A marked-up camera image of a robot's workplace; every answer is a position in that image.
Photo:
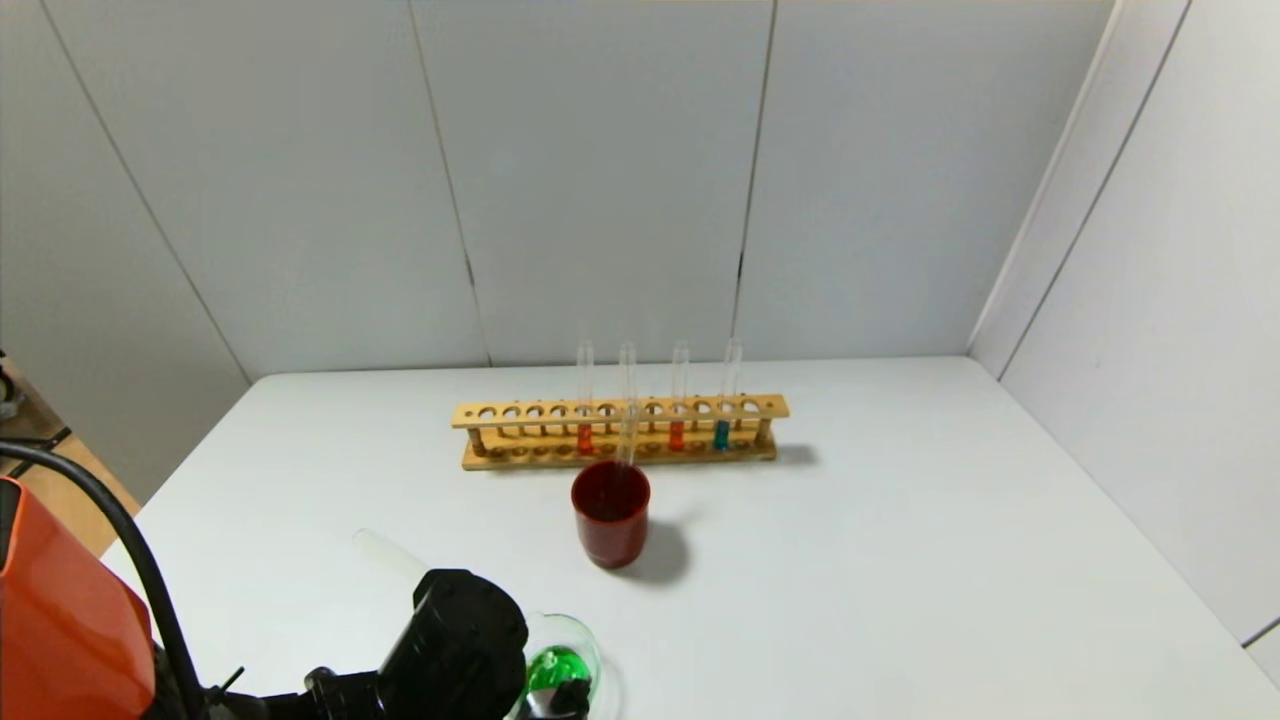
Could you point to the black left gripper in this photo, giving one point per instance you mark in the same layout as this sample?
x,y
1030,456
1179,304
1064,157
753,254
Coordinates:
x,y
556,703

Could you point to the test tube with yellow pigment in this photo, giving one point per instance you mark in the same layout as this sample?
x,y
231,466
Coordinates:
x,y
628,360
385,552

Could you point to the test tube with blue pigment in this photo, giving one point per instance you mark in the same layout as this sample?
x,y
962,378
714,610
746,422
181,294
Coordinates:
x,y
732,375
624,462

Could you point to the orange and black left arm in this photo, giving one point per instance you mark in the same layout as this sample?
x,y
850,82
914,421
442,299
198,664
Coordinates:
x,y
460,630

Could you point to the wooden test tube rack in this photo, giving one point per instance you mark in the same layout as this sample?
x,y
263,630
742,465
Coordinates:
x,y
700,408

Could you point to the test tube with orange pigment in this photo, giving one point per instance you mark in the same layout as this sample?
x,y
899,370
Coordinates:
x,y
585,375
679,375

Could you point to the clear glass beaker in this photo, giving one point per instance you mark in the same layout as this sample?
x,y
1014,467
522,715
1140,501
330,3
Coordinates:
x,y
592,650

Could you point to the dark red plastic cup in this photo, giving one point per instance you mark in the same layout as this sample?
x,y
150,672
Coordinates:
x,y
611,535

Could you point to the black metal frame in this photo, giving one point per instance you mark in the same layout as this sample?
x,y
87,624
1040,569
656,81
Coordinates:
x,y
30,440

